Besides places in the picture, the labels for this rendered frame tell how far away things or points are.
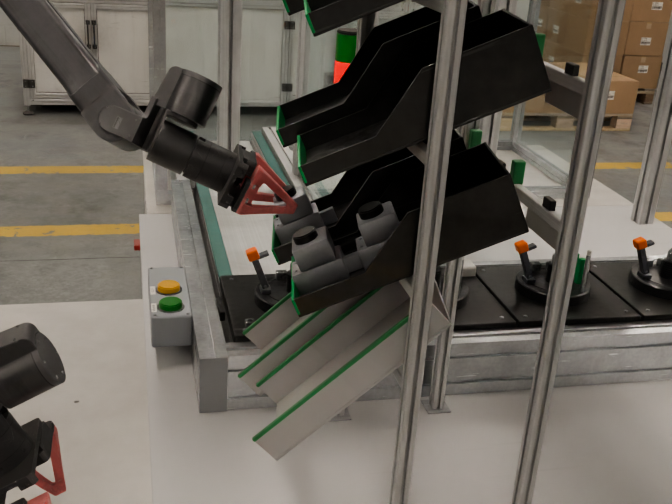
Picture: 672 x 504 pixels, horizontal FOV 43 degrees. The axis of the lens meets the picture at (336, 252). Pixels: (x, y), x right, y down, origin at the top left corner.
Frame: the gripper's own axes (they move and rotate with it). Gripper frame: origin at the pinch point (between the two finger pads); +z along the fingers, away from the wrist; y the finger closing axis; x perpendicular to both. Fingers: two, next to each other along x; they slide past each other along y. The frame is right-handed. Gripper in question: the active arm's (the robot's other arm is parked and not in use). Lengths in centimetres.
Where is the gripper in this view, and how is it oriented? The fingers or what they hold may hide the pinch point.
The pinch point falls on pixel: (288, 201)
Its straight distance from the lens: 117.4
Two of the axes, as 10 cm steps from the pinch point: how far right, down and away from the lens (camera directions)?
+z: 8.7, 4.0, 2.8
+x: -4.7, 8.4, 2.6
